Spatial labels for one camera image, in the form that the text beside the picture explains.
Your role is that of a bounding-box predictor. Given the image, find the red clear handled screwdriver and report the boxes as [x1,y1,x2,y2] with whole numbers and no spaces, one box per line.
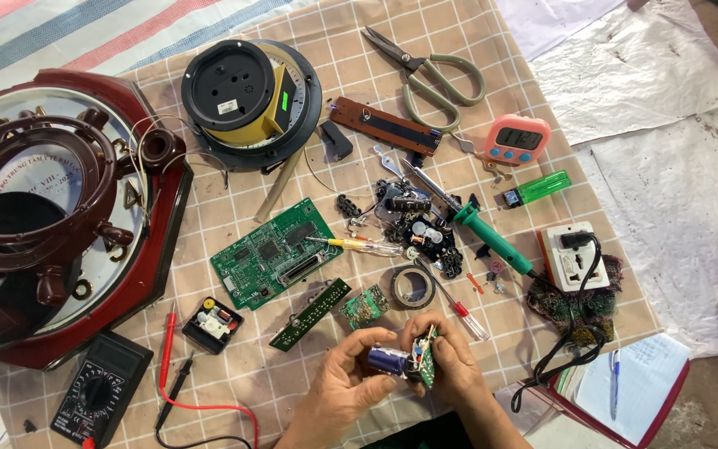
[420,262,490,342]

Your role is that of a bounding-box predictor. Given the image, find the green board with blue capacitor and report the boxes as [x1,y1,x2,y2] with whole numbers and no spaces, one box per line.
[368,324,440,389]

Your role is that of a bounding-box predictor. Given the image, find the small black plastic cover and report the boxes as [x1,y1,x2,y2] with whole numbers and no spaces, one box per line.
[320,120,354,160]

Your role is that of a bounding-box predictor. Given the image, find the white power socket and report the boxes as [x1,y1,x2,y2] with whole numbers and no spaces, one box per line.
[537,222,611,293]

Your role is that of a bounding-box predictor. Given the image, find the heap of black electronic parts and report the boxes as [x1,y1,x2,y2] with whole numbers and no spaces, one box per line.
[336,179,465,279]

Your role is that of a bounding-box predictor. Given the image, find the black clock movement box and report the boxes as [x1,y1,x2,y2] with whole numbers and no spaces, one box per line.
[182,296,245,355]

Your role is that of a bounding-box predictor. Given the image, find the narrow green circuit board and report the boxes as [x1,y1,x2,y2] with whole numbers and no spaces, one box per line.
[269,278,353,353]

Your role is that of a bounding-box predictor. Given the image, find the red octagonal wall clock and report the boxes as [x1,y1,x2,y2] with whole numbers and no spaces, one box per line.
[0,69,194,372]

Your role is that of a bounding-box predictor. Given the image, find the small square green circuit board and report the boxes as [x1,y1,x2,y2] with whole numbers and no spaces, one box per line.
[339,284,391,331]

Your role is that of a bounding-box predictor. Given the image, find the yellow handled tester screwdriver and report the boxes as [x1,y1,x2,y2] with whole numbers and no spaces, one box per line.
[306,236,404,258]

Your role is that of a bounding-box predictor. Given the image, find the pink digital timer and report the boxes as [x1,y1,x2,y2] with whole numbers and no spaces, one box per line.
[483,114,552,166]

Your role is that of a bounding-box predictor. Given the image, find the blue pen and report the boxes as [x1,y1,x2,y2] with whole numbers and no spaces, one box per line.
[609,349,621,422]

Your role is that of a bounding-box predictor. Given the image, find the black multimeter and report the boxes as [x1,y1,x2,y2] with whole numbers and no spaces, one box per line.
[50,331,155,449]

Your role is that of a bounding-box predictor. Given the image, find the green lighter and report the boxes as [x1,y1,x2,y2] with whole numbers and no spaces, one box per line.
[502,170,572,208]

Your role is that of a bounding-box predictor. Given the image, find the black multimeter probe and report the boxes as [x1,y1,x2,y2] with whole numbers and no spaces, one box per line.
[154,351,254,449]

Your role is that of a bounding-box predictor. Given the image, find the dark knitted rag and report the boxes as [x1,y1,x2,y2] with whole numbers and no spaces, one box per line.
[526,254,623,348]

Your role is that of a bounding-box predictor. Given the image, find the red blue striped cloth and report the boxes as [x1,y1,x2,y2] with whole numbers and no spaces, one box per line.
[0,0,310,110]

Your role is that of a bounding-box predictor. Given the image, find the black tape roll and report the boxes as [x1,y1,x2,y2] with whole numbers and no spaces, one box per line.
[390,264,437,310]

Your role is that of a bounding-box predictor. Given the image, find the beige checked cloth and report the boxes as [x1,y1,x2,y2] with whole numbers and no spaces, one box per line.
[0,0,664,449]

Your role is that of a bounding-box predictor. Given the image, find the brown ornate clock ring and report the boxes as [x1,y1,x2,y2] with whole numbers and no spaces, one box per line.
[0,107,187,306]

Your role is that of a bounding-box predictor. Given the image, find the white plastic sheet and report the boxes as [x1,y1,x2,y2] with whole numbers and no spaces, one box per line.
[497,0,718,359]

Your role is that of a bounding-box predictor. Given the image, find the green handled soldering iron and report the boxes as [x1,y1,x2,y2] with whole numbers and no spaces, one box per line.
[401,158,539,278]

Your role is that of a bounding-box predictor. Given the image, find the small metal wrench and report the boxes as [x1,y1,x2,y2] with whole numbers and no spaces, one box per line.
[373,145,405,180]

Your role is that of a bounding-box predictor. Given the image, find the beige flat stick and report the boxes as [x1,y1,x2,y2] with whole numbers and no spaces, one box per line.
[253,142,307,224]

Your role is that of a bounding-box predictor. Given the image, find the black power cable with plug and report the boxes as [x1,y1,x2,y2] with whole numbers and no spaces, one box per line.
[511,231,609,414]

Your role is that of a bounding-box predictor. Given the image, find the red multimeter probe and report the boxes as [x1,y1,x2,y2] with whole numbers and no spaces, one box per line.
[158,303,259,449]

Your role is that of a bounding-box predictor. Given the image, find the brown strip circuit board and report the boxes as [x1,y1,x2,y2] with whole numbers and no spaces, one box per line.
[329,96,443,157]

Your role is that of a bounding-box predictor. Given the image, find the white notebook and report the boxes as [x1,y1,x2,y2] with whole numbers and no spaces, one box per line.
[556,333,691,446]

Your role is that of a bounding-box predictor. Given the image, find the person's dark green clothing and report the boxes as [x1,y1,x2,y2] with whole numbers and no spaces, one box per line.
[359,410,478,449]

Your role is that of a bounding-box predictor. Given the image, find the person's right hand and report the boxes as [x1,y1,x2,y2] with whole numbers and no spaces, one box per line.
[399,311,492,407]

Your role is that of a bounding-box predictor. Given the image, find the person's left hand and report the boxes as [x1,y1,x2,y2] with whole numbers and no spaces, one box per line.
[307,327,400,431]

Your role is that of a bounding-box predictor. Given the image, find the round black yellow clock mechanism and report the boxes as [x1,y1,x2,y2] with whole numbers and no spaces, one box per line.
[181,39,323,172]

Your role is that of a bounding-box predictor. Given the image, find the large green circuit board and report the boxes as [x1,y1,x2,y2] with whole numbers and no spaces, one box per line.
[210,197,344,311]

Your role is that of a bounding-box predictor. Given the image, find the green handled scissors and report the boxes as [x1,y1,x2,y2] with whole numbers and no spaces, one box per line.
[361,26,487,133]

